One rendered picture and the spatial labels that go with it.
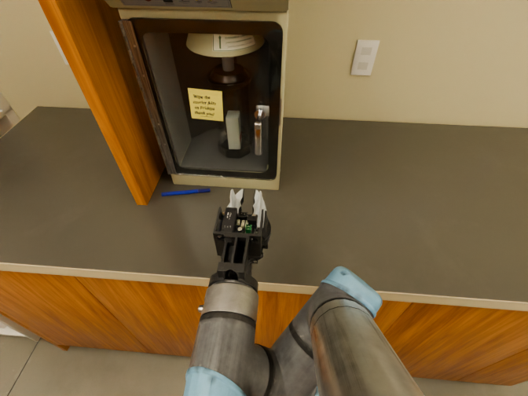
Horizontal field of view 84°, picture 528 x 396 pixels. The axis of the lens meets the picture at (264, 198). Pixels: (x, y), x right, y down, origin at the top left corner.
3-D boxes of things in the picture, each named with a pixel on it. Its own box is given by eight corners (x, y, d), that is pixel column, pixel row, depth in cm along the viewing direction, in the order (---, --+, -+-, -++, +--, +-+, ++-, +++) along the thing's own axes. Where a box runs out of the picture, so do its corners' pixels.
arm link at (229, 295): (256, 333, 42) (199, 328, 42) (259, 302, 45) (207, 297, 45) (255, 313, 36) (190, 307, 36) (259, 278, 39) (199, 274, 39)
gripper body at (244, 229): (265, 206, 46) (258, 276, 38) (265, 237, 52) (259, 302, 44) (218, 203, 46) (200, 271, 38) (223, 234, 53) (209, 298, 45)
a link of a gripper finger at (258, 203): (271, 174, 53) (262, 213, 47) (270, 196, 58) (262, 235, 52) (254, 173, 54) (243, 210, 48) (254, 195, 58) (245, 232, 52)
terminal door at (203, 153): (171, 173, 85) (122, 16, 55) (276, 179, 83) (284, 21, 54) (170, 174, 84) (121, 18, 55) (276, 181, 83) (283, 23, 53)
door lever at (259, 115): (265, 143, 73) (254, 142, 74) (265, 109, 66) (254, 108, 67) (263, 156, 70) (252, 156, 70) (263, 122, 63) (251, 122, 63)
